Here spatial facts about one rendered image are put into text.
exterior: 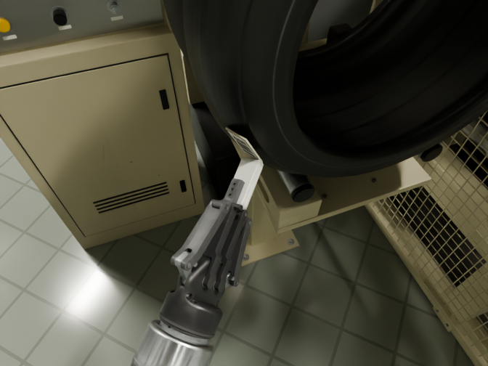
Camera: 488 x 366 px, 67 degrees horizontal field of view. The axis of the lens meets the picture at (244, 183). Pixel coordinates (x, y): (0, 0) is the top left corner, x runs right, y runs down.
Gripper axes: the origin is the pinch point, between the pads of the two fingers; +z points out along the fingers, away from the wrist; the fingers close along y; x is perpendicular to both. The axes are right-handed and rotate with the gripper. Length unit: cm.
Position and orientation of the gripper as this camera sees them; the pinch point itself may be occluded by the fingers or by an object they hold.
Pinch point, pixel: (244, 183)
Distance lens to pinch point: 50.6
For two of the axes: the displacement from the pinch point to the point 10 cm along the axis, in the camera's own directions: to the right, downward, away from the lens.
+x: 8.0, 1.8, -5.7
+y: 4.7, 3.9, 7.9
